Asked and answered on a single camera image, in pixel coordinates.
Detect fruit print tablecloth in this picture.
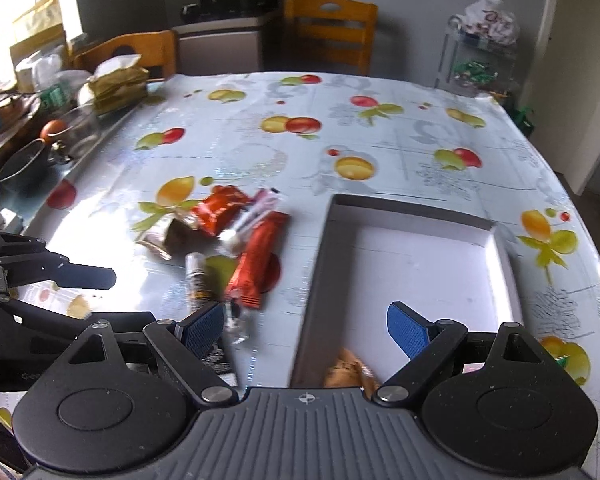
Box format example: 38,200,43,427
0,72,600,480

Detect brown pastry in clear wrapper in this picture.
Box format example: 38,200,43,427
324,347,381,402

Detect long red snack packet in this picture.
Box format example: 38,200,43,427
225,211,291,309

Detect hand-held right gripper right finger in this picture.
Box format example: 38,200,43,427
374,301,556,407

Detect green packets on rack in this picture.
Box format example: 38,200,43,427
452,59,498,86

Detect clear plastic wrapper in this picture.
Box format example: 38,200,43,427
225,300,252,346

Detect white charger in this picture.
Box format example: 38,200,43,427
0,192,22,229

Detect black pot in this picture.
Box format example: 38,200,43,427
0,140,62,197

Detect grey cabinet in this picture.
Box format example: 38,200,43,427
172,10,281,77

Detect green bag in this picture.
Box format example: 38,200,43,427
512,105,537,136

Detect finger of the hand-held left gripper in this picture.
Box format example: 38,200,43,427
10,302,157,343
0,229,117,290

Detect red tomato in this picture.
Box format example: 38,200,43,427
40,120,72,144

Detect wooden chair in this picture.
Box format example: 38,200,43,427
72,30,178,83
283,0,379,76

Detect white plastic bag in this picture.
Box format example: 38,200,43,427
455,0,522,47

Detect stack of yellow-green packets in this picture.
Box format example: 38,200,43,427
87,65,151,114

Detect clear glass jar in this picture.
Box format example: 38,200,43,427
55,105,102,157

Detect brown snack packet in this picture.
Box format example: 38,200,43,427
135,212,196,261

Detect orange snack packet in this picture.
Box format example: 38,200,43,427
190,185,253,238

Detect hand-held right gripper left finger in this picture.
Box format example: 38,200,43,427
62,302,238,407

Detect yellow cardboard box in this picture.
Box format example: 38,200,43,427
10,0,68,72

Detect lollipop in pink wrapper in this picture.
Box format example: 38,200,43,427
219,187,281,256

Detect white cardboard box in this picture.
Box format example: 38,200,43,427
291,192,524,392

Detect wire rack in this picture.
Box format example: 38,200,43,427
435,15,523,106

